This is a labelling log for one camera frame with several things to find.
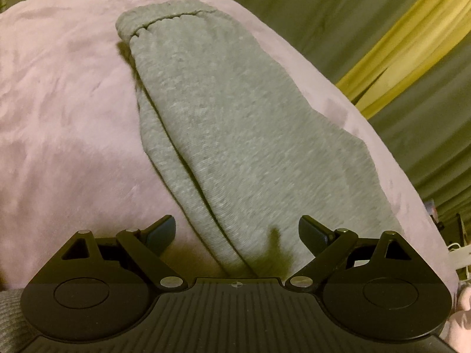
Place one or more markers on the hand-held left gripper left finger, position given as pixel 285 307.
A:
pixel 162 231

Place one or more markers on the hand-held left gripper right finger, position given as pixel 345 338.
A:
pixel 312 233

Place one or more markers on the grey sock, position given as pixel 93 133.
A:
pixel 235 125

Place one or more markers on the pink fleece blanket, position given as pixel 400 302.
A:
pixel 70 136

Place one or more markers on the white power adapter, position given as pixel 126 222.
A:
pixel 460 255

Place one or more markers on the black stand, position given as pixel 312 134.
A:
pixel 464 230

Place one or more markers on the pink plush toy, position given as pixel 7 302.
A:
pixel 461 320

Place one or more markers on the grey knit cloth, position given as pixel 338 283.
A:
pixel 13 320

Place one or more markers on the yellow curtain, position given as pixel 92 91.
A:
pixel 408 47

